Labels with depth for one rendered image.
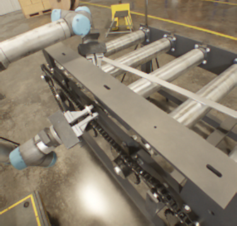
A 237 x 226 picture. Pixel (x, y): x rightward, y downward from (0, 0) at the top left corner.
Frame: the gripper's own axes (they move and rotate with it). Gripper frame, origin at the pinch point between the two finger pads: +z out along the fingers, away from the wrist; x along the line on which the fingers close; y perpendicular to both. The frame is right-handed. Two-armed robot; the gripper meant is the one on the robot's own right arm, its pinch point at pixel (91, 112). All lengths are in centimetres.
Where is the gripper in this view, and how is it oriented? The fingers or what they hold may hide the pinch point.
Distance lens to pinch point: 60.0
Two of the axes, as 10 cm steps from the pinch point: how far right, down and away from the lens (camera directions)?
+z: 8.3, -5.4, 1.3
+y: -0.5, 1.6, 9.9
